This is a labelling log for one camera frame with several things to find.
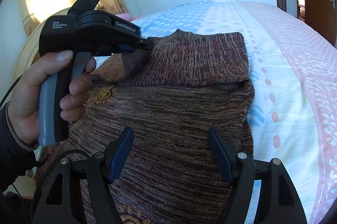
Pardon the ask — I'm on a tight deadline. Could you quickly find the person's left hand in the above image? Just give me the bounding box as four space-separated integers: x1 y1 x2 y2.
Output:
8 51 97 147

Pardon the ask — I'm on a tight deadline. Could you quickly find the cream wooden headboard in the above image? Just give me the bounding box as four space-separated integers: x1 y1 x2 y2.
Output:
12 26 49 85

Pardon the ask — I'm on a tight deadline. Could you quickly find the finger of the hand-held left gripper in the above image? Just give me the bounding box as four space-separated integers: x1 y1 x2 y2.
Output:
116 38 154 54

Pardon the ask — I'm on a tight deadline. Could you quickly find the pink pillow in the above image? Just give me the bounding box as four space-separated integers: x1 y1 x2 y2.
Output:
115 12 132 21

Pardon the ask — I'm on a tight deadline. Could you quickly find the patterned pastel bed sheet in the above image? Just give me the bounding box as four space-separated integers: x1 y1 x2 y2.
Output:
34 0 337 224

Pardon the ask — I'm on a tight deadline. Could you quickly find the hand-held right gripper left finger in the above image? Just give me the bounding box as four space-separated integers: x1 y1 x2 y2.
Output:
32 127 135 224

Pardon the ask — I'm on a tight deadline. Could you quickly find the brown knitted sweater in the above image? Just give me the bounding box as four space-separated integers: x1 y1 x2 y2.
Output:
34 29 255 224

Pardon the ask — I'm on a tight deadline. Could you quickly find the black cable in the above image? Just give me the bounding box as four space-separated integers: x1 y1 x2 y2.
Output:
0 76 23 108

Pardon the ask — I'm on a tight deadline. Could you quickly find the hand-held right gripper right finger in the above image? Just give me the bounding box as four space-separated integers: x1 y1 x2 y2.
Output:
207 127 308 224

